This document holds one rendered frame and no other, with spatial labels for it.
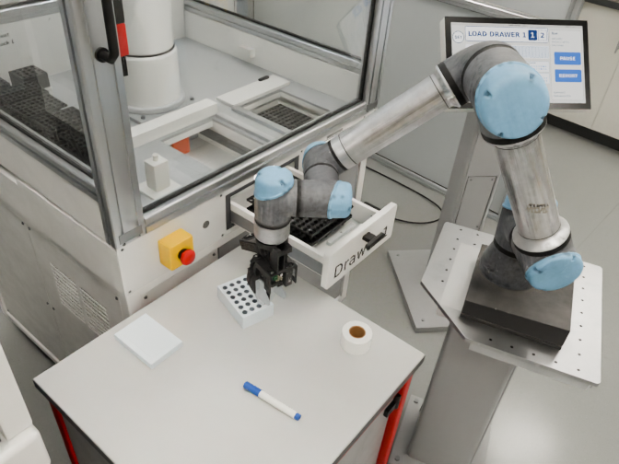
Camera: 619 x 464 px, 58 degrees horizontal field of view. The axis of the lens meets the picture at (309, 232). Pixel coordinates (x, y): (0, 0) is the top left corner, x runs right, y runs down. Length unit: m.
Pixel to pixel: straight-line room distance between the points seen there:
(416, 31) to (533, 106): 2.13
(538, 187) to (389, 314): 1.43
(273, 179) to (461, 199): 1.37
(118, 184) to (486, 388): 1.12
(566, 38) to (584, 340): 1.11
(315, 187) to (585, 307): 0.83
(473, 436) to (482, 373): 0.29
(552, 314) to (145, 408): 0.94
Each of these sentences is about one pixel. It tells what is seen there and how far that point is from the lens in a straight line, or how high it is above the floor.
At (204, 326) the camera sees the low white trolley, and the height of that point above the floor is 0.76.
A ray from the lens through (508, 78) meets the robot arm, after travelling 1.01.
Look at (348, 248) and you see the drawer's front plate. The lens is 1.34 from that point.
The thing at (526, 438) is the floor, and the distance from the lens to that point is 2.26.
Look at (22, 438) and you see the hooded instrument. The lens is 1.07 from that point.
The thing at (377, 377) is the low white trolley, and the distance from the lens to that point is 1.27.
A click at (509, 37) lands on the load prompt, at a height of 1.15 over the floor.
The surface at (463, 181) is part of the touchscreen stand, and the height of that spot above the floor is 0.59.
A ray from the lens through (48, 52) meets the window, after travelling 1.21.
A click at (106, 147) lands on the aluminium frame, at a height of 1.19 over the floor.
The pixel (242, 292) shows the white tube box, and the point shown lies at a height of 0.80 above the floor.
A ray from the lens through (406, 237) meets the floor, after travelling 2.90.
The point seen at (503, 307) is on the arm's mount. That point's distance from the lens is 1.42.
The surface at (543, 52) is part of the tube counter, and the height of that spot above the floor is 1.11.
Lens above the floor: 1.75
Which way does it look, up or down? 38 degrees down
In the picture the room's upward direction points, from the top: 5 degrees clockwise
